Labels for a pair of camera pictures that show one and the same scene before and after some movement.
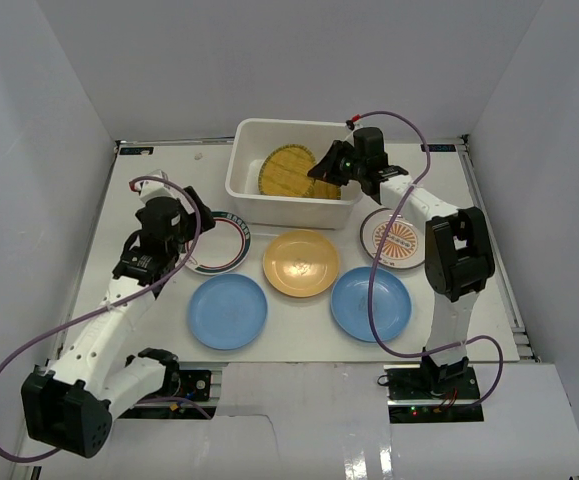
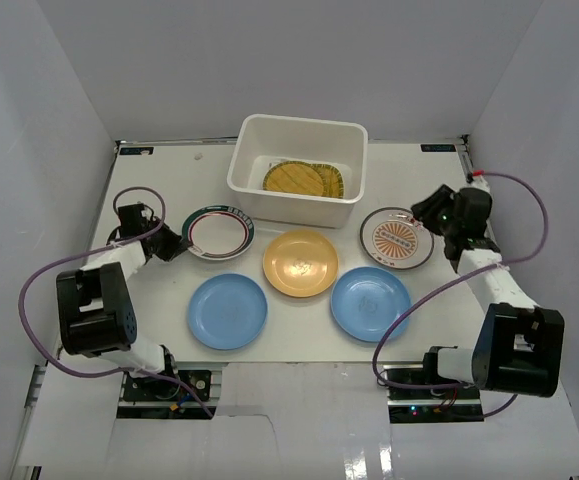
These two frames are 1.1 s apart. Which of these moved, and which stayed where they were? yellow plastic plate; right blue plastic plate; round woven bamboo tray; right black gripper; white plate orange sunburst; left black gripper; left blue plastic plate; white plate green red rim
Moved: left black gripper; round woven bamboo tray; white plate green red rim; right black gripper
Stayed: yellow plastic plate; right blue plastic plate; left blue plastic plate; white plate orange sunburst
